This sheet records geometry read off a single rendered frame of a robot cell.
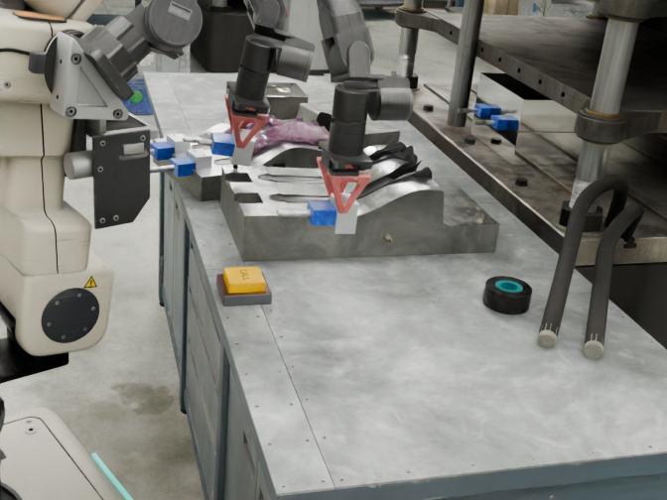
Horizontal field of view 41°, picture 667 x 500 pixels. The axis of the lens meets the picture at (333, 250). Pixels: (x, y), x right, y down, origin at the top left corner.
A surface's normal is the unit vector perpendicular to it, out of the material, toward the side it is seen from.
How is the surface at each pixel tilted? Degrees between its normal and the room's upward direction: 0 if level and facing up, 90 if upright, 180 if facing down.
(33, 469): 0
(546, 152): 90
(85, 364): 0
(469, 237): 90
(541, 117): 90
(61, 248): 90
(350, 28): 70
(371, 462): 0
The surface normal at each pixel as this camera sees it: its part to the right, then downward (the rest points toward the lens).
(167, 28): 0.37, 0.07
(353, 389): 0.09, -0.91
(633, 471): 0.26, 0.42
